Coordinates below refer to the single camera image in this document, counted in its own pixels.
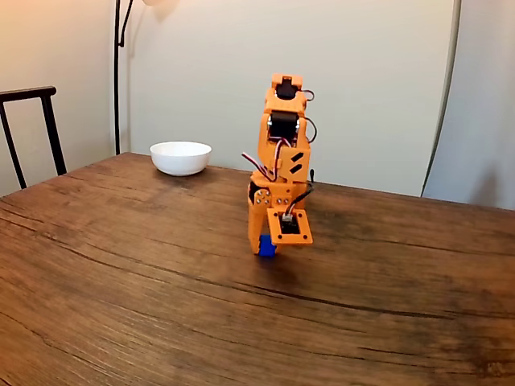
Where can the black floor lamp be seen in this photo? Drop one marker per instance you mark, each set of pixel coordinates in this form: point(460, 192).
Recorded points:
point(116, 80)

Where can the blue cube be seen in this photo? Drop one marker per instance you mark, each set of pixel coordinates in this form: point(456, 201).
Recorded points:
point(267, 246)

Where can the orange framed gripper camera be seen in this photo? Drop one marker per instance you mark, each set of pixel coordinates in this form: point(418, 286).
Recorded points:
point(291, 235)

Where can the white bowl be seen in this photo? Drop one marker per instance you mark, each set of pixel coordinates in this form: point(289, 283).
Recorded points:
point(181, 158)

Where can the black chair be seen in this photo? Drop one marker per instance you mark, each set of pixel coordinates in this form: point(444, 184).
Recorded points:
point(49, 120)

